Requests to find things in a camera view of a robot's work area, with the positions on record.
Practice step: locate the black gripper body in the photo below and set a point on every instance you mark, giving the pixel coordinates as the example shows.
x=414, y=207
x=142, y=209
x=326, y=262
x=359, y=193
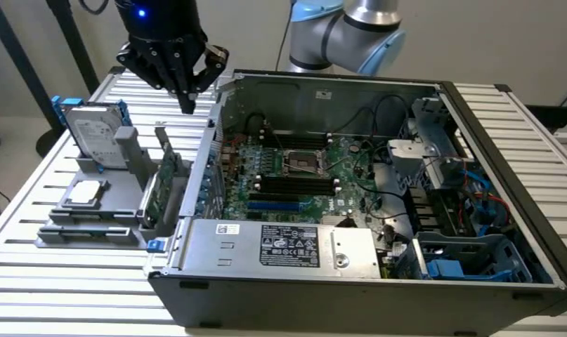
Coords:
x=163, y=21

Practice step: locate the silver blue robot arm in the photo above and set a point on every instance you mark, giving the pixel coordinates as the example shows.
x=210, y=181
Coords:
x=314, y=38

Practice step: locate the black RAM slot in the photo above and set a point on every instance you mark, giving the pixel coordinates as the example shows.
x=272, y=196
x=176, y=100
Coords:
x=295, y=133
x=295, y=179
x=295, y=183
x=295, y=138
x=295, y=143
x=295, y=188
x=295, y=193
x=295, y=147

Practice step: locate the blue disk caddy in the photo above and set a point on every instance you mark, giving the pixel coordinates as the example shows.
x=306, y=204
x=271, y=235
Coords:
x=123, y=116

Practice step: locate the black stand pole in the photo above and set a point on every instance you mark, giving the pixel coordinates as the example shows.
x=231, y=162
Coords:
x=76, y=45
x=20, y=63

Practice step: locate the silver hard disk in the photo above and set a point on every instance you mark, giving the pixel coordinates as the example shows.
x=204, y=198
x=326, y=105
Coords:
x=95, y=137

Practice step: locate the green graphics card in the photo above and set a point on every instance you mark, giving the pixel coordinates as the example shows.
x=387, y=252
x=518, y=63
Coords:
x=163, y=179

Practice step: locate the metal CPU socket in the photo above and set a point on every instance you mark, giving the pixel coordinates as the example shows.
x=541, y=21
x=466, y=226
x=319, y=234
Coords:
x=304, y=162

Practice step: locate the grey parts rack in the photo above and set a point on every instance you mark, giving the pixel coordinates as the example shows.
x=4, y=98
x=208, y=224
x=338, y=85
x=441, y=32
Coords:
x=119, y=200

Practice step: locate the silver CPU chip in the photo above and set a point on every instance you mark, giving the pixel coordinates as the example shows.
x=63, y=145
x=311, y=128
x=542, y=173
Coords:
x=87, y=192

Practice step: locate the green motherboard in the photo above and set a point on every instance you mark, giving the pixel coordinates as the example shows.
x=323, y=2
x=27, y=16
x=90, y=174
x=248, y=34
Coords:
x=354, y=168

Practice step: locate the blue expansion slot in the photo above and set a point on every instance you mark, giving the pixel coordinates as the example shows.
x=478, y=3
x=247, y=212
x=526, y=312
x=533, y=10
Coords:
x=274, y=206

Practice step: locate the metal disk bay cage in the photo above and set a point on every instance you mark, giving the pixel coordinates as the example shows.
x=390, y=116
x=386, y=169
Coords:
x=429, y=140

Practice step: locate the blue case latch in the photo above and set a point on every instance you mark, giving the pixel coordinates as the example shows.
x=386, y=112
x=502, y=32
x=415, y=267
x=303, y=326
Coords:
x=155, y=245

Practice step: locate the silver chipset heatsink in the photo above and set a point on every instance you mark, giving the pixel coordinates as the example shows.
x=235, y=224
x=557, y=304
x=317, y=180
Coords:
x=337, y=221

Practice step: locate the silver power supply unit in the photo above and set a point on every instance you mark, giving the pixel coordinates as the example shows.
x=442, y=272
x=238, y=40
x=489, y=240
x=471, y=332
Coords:
x=246, y=252

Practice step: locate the black open PC case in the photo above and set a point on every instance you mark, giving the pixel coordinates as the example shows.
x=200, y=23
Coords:
x=339, y=302

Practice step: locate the blue plastic drive bay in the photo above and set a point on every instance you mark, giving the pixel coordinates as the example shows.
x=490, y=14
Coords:
x=479, y=256

